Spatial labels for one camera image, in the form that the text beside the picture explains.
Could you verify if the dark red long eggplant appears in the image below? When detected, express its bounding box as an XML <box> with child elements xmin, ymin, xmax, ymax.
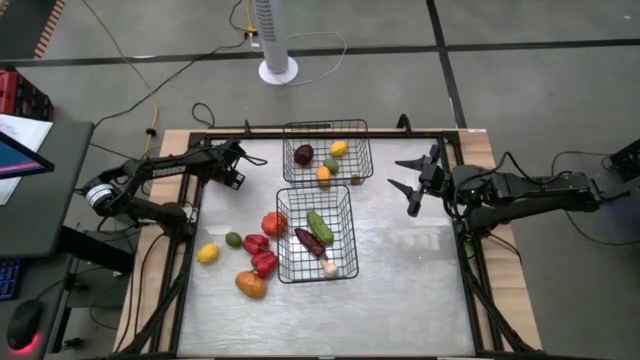
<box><xmin>294</xmin><ymin>227</ymin><xmax>329</xmax><ymax>261</ymax></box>

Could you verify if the white fan cable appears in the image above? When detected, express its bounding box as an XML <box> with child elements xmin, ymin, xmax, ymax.
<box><xmin>248</xmin><ymin>30</ymin><xmax>349</xmax><ymax>88</ymax></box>

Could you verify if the black wire basket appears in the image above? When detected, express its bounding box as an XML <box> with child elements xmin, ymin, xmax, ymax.
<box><xmin>275</xmin><ymin>184</ymin><xmax>360</xmax><ymax>285</ymax></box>
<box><xmin>282</xmin><ymin>118</ymin><xmax>374</xmax><ymax>189</ymax></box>

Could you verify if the thin black equipment cable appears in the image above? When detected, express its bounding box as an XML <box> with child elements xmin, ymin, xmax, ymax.
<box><xmin>551</xmin><ymin>149</ymin><xmax>616</xmax><ymax>211</ymax></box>

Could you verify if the white garlic bulb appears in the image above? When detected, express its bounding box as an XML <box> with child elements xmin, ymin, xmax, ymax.
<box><xmin>319</xmin><ymin>257</ymin><xmax>340</xmax><ymax>280</ymax></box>

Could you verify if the yellow floor cable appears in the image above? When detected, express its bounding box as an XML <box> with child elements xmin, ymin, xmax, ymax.
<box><xmin>81</xmin><ymin>0</ymin><xmax>160</xmax><ymax>156</ymax></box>

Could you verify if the red crate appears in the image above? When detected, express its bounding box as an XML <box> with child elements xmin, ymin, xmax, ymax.
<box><xmin>0</xmin><ymin>69</ymin><xmax>55</xmax><ymax>121</ymax></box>

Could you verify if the backlit keyboard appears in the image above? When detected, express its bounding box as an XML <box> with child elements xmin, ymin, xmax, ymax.
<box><xmin>0</xmin><ymin>257</ymin><xmax>24</xmax><ymax>301</ymax></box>

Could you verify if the black floor equipment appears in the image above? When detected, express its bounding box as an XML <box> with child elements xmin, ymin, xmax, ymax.
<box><xmin>594</xmin><ymin>139</ymin><xmax>640</xmax><ymax>205</ymax></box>

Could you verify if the white paper sheet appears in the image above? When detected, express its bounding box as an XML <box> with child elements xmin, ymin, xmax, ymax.
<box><xmin>0</xmin><ymin>113</ymin><xmax>54</xmax><ymax>206</ymax></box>

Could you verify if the white tower fan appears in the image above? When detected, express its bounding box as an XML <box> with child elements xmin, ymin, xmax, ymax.
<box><xmin>252</xmin><ymin>0</ymin><xmax>300</xmax><ymax>86</ymax></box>

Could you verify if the tilted computer screen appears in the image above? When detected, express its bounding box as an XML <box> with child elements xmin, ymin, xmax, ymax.
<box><xmin>0</xmin><ymin>130</ymin><xmax>56</xmax><ymax>180</ymax></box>

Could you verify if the black floor cable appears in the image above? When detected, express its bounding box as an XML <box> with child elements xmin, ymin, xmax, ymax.
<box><xmin>93</xmin><ymin>0</ymin><xmax>251</xmax><ymax>129</ymax></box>

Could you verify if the green cucumber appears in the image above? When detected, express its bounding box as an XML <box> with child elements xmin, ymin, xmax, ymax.
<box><xmin>305</xmin><ymin>208</ymin><xmax>335</xmax><ymax>247</ymax></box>

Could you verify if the dark grey desk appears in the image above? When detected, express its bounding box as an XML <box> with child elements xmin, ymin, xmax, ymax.
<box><xmin>0</xmin><ymin>119</ymin><xmax>95</xmax><ymax>259</ymax></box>

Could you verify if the black aluminium table frame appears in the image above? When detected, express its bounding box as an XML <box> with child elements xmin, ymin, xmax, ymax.
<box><xmin>117</xmin><ymin>113</ymin><xmax>544</xmax><ymax>360</ymax></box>

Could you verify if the red bell pepper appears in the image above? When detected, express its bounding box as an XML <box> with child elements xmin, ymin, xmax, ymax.
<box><xmin>242</xmin><ymin>233</ymin><xmax>271</xmax><ymax>256</ymax></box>
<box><xmin>250</xmin><ymin>250</ymin><xmax>281</xmax><ymax>280</ymax></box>

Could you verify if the dark purple plum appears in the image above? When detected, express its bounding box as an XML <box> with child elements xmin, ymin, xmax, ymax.
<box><xmin>293</xmin><ymin>143</ymin><xmax>316</xmax><ymax>167</ymax></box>

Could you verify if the orange bell pepper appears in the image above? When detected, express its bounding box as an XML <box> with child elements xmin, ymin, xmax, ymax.
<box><xmin>235</xmin><ymin>270</ymin><xmax>268</xmax><ymax>300</ymax></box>

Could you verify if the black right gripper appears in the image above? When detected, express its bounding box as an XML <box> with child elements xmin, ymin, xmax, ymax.
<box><xmin>387</xmin><ymin>143</ymin><xmax>449</xmax><ymax>219</ymax></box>

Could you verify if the black lit computer mouse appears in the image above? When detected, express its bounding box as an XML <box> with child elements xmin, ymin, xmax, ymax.
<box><xmin>5</xmin><ymin>298</ymin><xmax>44</xmax><ymax>351</ymax></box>

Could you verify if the black looped cable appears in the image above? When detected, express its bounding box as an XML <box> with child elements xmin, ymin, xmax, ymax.
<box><xmin>191</xmin><ymin>102</ymin><xmax>216</xmax><ymax>129</ymax></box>

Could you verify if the orange red tomato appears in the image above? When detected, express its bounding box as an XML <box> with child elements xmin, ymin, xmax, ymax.
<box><xmin>260</xmin><ymin>210</ymin><xmax>289</xmax><ymax>238</ymax></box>

